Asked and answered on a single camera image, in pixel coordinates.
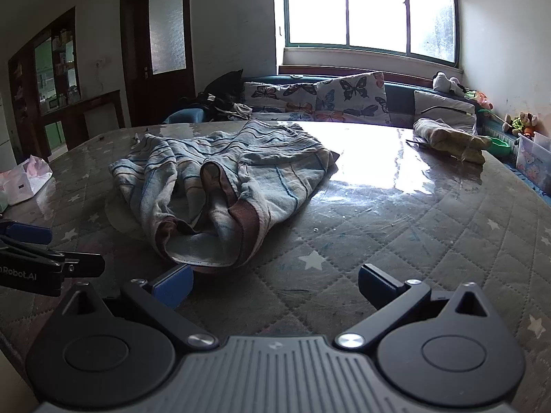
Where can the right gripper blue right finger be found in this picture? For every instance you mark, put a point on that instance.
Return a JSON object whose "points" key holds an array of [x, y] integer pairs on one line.
{"points": [[385, 292]]}

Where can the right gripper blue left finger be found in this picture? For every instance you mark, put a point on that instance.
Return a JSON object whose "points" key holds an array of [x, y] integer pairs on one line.
{"points": [[172, 287]]}

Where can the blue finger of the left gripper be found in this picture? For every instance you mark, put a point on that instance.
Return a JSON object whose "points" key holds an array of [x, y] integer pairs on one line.
{"points": [[21, 232]]}

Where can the blue striped sweater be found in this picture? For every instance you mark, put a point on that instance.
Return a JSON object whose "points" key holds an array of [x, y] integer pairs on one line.
{"points": [[210, 201]]}

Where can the pink white storage bag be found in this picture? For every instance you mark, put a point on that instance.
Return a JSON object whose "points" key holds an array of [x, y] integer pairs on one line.
{"points": [[25, 180]]}

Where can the white refrigerator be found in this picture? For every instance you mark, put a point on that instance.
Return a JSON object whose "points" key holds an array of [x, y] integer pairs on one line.
{"points": [[7, 158]]}

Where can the dark wooden cabinet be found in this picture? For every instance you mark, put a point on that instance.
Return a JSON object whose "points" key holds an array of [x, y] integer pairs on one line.
{"points": [[49, 107]]}

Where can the folded yellow floral cloth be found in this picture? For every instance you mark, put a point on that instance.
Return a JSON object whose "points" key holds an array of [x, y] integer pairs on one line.
{"points": [[456, 143]]}

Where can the green bowl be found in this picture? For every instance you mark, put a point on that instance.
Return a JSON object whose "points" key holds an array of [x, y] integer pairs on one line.
{"points": [[499, 148]]}

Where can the grey cushion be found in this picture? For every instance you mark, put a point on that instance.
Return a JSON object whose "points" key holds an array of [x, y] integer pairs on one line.
{"points": [[457, 114]]}

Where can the right butterfly pillow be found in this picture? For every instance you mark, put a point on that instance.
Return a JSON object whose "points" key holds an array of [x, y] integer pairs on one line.
{"points": [[358, 98]]}

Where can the butterfly pillow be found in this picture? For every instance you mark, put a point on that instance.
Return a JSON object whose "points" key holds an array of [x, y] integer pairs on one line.
{"points": [[358, 98], [294, 102]]}

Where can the black bag on sofa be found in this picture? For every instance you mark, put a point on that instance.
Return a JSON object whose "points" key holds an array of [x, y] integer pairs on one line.
{"points": [[221, 99]]}

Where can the blue sofa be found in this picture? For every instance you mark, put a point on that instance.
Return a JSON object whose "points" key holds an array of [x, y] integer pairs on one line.
{"points": [[400, 98]]}

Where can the clear plastic storage box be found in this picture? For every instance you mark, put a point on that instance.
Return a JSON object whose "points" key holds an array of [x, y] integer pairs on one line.
{"points": [[534, 160]]}

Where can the left butterfly pillow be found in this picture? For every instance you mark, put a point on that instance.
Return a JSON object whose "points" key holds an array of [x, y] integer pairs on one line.
{"points": [[294, 102]]}

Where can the orange green plush toy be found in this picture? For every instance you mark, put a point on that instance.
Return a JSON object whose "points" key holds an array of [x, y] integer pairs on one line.
{"points": [[480, 98]]}

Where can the white plush toy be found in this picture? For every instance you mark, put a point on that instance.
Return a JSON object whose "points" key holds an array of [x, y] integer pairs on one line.
{"points": [[449, 85]]}

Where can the brown plush toy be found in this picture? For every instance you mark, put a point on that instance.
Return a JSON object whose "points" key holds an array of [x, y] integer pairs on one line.
{"points": [[522, 125]]}

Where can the dark wooden door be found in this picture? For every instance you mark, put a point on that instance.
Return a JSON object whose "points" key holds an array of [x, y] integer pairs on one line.
{"points": [[157, 58]]}

